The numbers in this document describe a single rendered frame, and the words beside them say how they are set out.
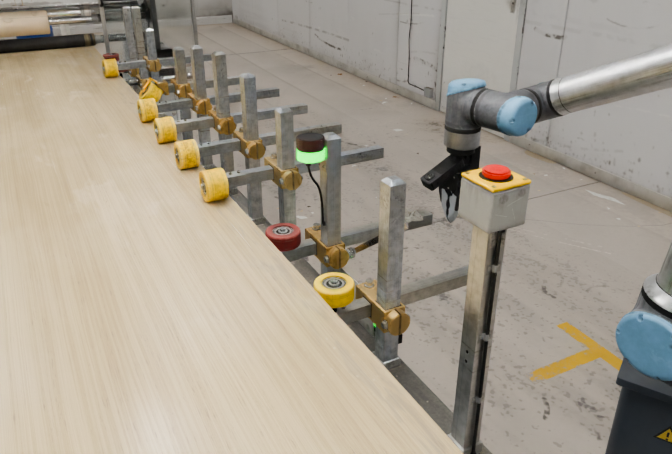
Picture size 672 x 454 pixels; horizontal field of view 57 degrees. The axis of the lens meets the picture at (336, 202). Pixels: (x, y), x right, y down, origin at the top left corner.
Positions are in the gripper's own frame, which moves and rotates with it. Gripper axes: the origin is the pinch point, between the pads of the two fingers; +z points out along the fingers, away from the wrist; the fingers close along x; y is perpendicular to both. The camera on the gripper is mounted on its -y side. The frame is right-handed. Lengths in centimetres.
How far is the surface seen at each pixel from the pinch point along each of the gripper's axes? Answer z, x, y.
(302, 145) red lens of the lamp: -30, -6, -45
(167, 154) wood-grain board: -7, 63, -58
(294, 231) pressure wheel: -8.1, -1.9, -45.4
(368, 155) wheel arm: -12.0, 23.5, -11.0
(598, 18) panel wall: -16, 153, 229
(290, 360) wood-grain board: -7, -42, -64
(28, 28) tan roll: -20, 251, -83
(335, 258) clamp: -2.5, -8.5, -38.4
